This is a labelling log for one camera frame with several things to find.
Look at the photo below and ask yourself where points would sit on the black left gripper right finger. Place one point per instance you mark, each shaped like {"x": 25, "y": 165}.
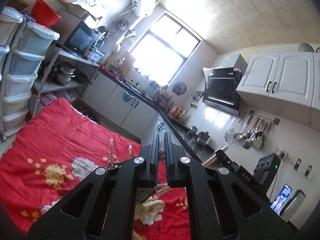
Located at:
{"x": 220, "y": 204}

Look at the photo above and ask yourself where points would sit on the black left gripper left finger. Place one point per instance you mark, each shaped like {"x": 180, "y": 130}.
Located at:
{"x": 102, "y": 206}

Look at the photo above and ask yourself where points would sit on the chopsticks pair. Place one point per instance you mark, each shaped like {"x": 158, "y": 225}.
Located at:
{"x": 111, "y": 152}

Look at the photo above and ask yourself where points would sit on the black perforated utensil basket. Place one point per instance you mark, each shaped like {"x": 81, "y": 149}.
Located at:
{"x": 142, "y": 193}

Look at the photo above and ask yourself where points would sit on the hanging ladles and utensils rack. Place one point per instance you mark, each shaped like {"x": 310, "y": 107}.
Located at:
{"x": 252, "y": 134}

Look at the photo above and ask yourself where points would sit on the white lower kitchen cabinets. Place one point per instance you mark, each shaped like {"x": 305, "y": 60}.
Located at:
{"x": 122, "y": 110}

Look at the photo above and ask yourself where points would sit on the bright kitchen window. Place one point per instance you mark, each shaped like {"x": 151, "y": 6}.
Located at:
{"x": 164, "y": 49}

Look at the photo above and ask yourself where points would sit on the smartphone with lit screen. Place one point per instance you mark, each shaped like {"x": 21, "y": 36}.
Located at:
{"x": 281, "y": 198}

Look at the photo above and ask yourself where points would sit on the black air fryer appliance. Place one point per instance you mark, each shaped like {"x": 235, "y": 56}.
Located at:
{"x": 266, "y": 170}

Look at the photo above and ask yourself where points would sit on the black kettle on counter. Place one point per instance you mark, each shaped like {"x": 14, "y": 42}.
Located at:
{"x": 202, "y": 138}

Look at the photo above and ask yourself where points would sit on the red floral quilt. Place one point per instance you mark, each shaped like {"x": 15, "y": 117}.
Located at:
{"x": 60, "y": 147}

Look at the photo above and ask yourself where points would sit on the black range hood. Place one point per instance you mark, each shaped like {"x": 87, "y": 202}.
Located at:
{"x": 220, "y": 88}

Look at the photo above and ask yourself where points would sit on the metal storage shelf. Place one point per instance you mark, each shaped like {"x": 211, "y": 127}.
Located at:
{"x": 46, "y": 82}

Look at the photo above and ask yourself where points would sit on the stainless steel pots stack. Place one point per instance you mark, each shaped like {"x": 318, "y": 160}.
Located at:
{"x": 65, "y": 72}

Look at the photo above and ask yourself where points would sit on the black microwave oven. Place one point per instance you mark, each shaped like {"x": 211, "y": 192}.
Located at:
{"x": 81, "y": 38}

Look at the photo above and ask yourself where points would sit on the pastel drawer tower right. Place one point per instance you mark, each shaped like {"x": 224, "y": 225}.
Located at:
{"x": 27, "y": 51}

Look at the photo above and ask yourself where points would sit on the pastel drawer tower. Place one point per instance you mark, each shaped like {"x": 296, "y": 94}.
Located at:
{"x": 27, "y": 51}
{"x": 9, "y": 22}

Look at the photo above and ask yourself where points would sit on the red plastic basin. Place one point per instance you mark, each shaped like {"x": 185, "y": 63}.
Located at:
{"x": 44, "y": 14}

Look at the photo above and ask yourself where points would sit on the pastel drawer tower left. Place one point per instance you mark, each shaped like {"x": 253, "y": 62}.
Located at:
{"x": 9, "y": 22}

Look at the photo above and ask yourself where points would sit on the round wall exhaust fan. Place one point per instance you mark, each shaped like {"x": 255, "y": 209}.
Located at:
{"x": 179, "y": 88}

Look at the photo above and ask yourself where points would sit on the white upper wall cabinet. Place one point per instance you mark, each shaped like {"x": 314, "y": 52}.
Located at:
{"x": 283, "y": 76}

